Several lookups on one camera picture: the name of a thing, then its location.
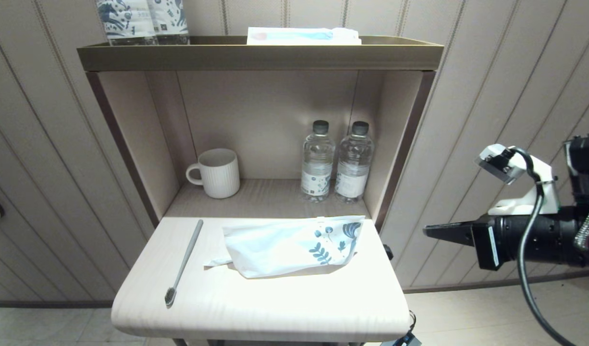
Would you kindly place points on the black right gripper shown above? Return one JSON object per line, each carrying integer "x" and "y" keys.
{"x": 484, "y": 245}

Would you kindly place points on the white leaf-print plastic bag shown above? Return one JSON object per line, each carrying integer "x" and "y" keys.
{"x": 275, "y": 245}

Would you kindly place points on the grey toothbrush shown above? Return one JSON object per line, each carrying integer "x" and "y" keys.
{"x": 186, "y": 259}

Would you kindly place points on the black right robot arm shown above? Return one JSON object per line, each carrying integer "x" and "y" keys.
{"x": 585, "y": 154}

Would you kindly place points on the small black knob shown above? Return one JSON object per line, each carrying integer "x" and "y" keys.
{"x": 388, "y": 252}

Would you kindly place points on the black blue connector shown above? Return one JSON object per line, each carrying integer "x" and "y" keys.
{"x": 402, "y": 340}

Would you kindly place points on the small clear water bottle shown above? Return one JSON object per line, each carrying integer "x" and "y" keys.
{"x": 317, "y": 168}
{"x": 353, "y": 168}

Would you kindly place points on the white ribbed mug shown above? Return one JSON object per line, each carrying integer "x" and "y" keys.
{"x": 220, "y": 175}

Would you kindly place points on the white blue flat packet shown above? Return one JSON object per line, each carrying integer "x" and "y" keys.
{"x": 299, "y": 36}

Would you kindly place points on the beige wooden shelf cabinet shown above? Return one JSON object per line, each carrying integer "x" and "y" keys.
{"x": 131, "y": 134}

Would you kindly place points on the large blue-print water bottle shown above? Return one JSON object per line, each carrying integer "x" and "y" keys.
{"x": 172, "y": 19}

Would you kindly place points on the blue patterned packages on top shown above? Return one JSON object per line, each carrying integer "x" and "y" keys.
{"x": 126, "y": 21}

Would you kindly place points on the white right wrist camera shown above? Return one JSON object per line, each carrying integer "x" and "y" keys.
{"x": 503, "y": 163}

